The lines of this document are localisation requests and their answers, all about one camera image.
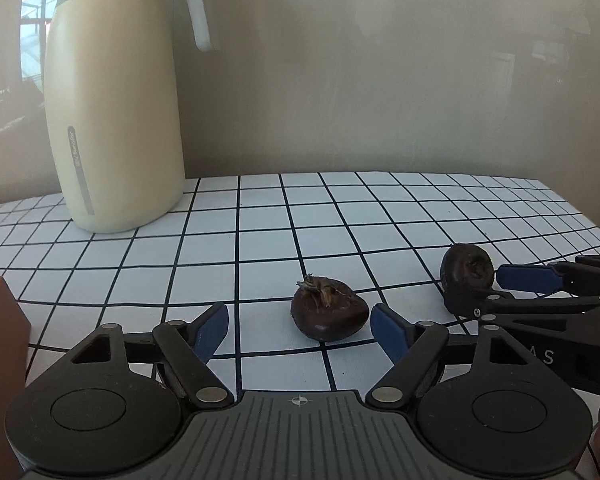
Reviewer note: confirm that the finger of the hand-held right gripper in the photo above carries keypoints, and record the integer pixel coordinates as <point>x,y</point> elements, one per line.
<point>480,305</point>
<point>525,277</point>

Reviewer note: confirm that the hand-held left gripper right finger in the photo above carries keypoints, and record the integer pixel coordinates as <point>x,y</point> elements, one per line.
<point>387,330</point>

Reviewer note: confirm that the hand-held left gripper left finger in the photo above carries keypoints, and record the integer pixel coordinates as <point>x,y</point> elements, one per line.
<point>215,329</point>

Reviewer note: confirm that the dark round water chestnut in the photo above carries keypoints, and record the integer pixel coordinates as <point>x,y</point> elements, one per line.
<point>467,267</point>

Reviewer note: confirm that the dark water chestnut with sprout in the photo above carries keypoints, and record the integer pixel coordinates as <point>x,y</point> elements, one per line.
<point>330,315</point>

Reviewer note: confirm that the brown tray white inside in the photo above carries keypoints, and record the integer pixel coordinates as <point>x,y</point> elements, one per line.
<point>5,360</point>

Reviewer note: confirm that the white black-grid tablecloth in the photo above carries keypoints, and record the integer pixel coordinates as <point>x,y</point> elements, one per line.
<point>280,225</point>

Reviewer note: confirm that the cream thermos jug grey lid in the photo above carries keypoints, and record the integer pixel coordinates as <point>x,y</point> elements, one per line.
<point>115,110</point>

